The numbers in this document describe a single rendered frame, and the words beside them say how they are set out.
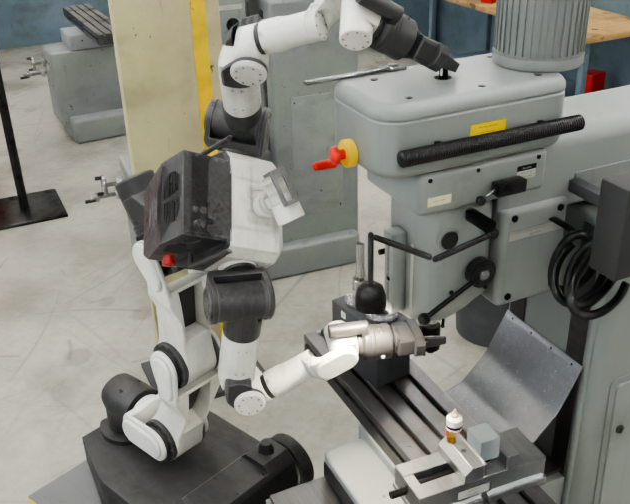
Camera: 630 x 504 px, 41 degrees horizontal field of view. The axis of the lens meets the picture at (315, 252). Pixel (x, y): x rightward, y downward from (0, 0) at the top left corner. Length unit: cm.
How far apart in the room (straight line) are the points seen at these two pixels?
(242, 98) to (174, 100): 157
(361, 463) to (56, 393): 216
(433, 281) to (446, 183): 25
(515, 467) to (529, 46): 97
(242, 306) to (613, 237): 81
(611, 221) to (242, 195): 81
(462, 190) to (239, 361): 66
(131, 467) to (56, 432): 118
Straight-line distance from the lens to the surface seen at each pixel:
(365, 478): 228
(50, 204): 610
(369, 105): 169
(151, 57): 339
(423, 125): 169
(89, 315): 472
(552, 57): 189
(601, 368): 229
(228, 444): 282
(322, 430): 373
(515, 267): 201
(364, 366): 241
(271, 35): 175
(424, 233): 186
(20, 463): 383
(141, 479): 275
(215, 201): 190
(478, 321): 421
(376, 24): 169
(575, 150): 199
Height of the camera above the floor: 240
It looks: 28 degrees down
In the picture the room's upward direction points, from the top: 2 degrees counter-clockwise
